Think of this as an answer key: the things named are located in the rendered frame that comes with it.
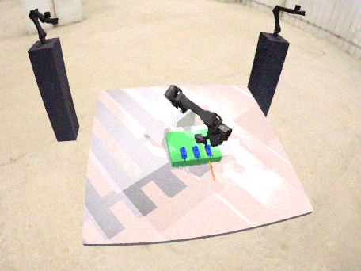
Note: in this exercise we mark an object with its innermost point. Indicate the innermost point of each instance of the green flat rectangular board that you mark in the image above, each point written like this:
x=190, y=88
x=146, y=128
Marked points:
x=184, y=151

